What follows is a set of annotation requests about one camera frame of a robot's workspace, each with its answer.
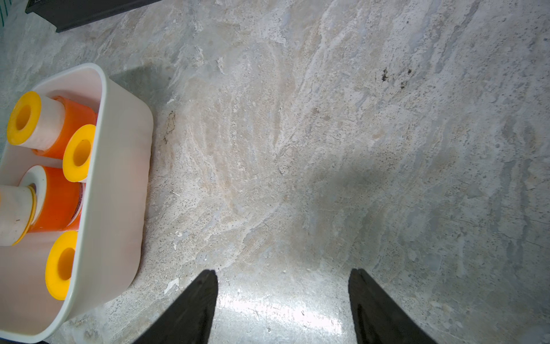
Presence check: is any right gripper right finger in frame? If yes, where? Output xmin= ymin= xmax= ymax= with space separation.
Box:
xmin=348 ymin=269 xmax=435 ymax=344

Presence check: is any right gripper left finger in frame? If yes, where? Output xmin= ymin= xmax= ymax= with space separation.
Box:
xmin=135 ymin=269 xmax=219 ymax=343

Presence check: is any white storage box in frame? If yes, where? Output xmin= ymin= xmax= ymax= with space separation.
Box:
xmin=1 ymin=63 xmax=154 ymax=343

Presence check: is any yellow tape roll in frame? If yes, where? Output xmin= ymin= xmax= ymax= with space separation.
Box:
xmin=1 ymin=185 xmax=37 ymax=247
xmin=62 ymin=124 xmax=96 ymax=183
xmin=7 ymin=91 xmax=65 ymax=151
xmin=44 ymin=231 xmax=78 ymax=301

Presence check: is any orange tape roll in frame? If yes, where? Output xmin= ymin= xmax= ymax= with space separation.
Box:
xmin=32 ymin=96 xmax=97 ymax=160
xmin=19 ymin=165 xmax=85 ymax=233

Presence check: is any orange tape roll top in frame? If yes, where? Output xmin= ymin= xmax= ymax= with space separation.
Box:
xmin=32 ymin=96 xmax=97 ymax=160

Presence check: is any black chessboard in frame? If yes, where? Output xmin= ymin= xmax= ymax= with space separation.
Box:
xmin=25 ymin=0 xmax=158 ymax=33

